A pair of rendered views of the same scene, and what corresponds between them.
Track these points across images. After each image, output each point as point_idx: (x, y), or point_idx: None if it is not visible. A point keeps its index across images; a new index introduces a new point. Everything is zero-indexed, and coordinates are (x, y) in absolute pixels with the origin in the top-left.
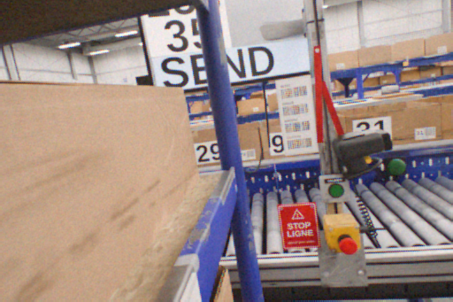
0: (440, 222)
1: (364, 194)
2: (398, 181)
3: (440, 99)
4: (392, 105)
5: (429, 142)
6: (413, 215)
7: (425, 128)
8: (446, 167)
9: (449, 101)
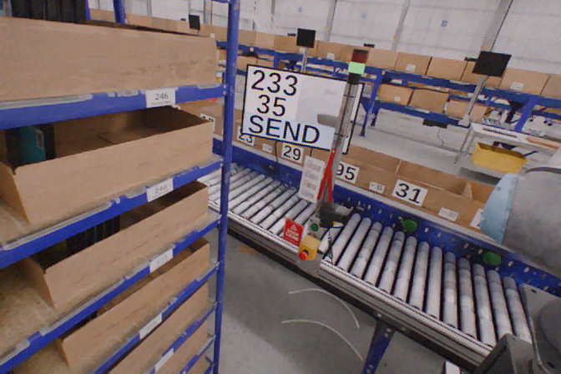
0: (385, 272)
1: (371, 231)
2: (409, 235)
3: None
4: (454, 178)
5: (446, 221)
6: (376, 260)
7: (449, 210)
8: (448, 244)
9: None
